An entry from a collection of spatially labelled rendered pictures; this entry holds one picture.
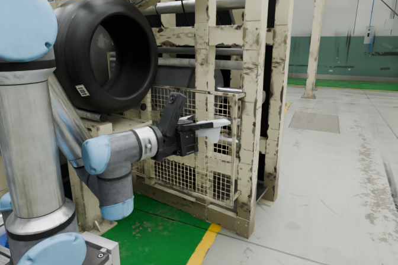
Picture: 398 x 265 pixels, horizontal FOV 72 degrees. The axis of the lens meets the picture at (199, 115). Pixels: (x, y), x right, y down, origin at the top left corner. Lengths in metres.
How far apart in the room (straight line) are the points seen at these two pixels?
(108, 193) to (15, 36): 0.35
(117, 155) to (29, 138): 0.17
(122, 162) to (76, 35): 0.83
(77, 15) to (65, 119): 0.77
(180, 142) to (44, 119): 0.31
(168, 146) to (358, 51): 9.86
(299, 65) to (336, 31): 1.52
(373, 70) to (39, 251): 10.26
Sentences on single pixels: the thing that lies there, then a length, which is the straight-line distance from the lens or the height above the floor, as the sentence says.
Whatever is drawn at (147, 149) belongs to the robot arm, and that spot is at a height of 1.04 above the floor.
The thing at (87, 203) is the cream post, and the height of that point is 0.23.
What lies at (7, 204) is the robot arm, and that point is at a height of 0.94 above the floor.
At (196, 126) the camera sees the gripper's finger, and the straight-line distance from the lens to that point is 0.68.
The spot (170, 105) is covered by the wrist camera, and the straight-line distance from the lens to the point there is 0.68.
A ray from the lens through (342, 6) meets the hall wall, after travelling 10.45.
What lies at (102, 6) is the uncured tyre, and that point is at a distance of 1.42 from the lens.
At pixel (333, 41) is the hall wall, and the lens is 10.32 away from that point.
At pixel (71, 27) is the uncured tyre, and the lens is 1.36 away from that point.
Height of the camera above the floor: 1.28
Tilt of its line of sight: 15 degrees down
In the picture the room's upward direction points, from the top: straight up
